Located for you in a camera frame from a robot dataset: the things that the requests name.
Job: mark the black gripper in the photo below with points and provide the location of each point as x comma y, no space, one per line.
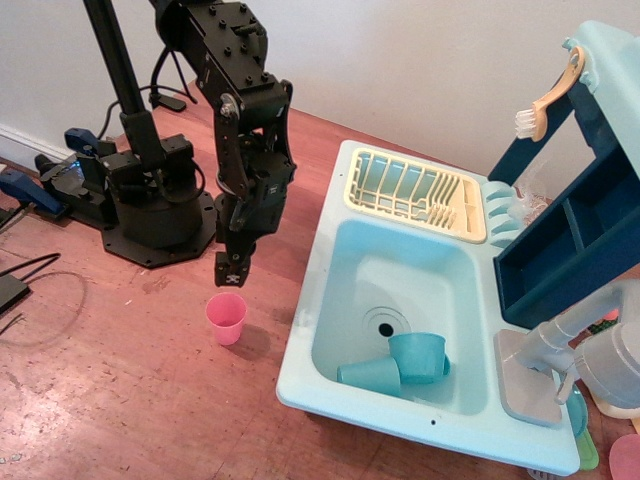
251,212

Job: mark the pink plastic cup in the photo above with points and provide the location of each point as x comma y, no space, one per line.
226,313

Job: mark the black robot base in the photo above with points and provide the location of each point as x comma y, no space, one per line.
164,216

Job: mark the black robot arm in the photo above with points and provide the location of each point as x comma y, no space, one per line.
226,46

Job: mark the light blue toy sink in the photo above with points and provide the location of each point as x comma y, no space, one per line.
365,271

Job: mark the teal plastic cup lying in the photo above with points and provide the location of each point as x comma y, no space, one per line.
379,375

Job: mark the blue black clamp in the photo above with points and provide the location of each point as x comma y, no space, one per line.
79,182

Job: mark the black flat device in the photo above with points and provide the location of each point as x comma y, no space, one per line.
12,292

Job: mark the cream dish rack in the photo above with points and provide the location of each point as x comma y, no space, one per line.
416,193

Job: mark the grey toy faucet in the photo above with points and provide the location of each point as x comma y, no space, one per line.
536,370

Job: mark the tan dish brush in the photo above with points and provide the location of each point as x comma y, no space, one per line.
533,123

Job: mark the dark blue toy shelf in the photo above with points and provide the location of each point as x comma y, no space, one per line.
587,237

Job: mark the teal plastic plate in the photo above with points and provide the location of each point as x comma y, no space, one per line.
578,411

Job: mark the grey toy pot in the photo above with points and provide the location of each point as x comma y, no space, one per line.
608,363

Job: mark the green plastic plate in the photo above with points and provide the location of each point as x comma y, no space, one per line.
588,453

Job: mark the pink plate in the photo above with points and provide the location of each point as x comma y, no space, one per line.
624,458

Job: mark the teal cup with handle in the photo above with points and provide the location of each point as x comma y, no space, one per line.
420,356

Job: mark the blue clamp handle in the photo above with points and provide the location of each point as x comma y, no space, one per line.
22,188

